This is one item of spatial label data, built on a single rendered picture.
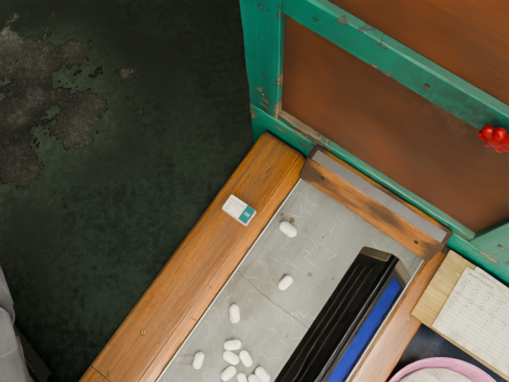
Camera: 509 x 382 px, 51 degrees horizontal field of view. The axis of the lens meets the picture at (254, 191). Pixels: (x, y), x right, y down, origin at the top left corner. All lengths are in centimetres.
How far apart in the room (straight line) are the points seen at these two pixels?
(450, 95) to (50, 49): 181
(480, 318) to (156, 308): 62
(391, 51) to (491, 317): 63
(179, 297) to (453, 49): 70
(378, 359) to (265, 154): 46
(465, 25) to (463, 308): 65
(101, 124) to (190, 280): 110
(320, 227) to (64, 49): 143
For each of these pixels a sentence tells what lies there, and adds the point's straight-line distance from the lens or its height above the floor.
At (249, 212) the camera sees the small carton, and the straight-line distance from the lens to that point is 107.
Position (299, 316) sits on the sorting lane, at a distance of 109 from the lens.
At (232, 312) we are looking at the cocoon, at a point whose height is 76.
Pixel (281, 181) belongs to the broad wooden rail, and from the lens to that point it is 111.
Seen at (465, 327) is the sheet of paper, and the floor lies 78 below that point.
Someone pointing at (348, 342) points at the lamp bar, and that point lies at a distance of 73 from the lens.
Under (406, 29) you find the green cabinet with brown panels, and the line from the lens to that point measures 64.
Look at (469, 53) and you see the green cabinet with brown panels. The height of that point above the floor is 132.
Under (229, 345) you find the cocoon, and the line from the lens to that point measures 107.
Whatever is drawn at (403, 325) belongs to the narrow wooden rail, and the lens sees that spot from 109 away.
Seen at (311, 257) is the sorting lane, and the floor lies 74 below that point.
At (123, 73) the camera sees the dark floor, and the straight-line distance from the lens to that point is 214.
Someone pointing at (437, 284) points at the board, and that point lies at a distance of 110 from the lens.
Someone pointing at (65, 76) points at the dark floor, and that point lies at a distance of 220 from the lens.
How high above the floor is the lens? 183
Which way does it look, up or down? 75 degrees down
